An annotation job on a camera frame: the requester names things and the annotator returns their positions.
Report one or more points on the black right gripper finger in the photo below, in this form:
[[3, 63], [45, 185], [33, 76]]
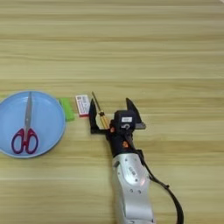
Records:
[[93, 116], [132, 109]]

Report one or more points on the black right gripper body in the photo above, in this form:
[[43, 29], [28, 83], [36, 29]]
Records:
[[121, 143]]

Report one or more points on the white red small box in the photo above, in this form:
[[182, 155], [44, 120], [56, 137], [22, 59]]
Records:
[[82, 105]]

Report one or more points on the green rectangular block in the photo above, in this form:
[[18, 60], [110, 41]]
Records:
[[67, 109]]

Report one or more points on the light blue round plate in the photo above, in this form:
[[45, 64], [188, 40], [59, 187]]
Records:
[[46, 122]]

